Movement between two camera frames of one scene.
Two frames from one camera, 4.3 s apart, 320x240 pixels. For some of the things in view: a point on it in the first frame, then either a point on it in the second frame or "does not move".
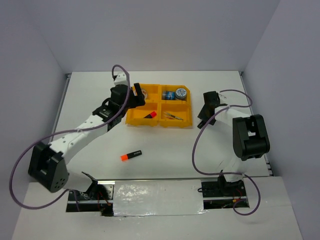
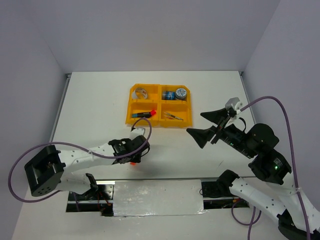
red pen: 169,117 does not move
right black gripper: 202,114 to 201,135
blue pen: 174,116 does not move
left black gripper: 137,100 to 137,158
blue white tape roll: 180,93 does not move
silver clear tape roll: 143,91 does not move
